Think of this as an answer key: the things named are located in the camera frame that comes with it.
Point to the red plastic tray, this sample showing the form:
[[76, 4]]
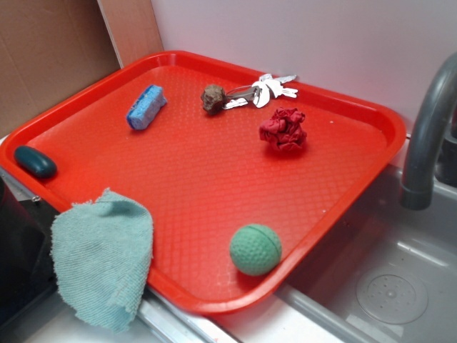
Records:
[[204, 177]]

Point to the brown cardboard panel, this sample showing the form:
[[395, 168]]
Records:
[[50, 50]]

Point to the grey sink basin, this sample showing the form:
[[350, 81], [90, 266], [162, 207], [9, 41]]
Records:
[[383, 273]]

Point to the dark teal oval soap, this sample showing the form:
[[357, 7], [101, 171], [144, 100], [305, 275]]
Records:
[[35, 162]]

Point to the blue sponge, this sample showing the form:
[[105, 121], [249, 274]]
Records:
[[146, 107]]

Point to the grey faucet spout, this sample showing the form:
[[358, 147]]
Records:
[[431, 153]]

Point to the light blue towel cloth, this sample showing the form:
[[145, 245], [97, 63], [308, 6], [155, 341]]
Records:
[[102, 251]]

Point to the green dimpled ball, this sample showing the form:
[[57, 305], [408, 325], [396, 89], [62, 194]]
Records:
[[255, 249]]

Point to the silver key bunch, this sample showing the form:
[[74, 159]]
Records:
[[260, 92]]

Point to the brown rock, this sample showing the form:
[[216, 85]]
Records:
[[213, 98]]

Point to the crumpled red cloth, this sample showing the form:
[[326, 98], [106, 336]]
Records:
[[283, 131]]

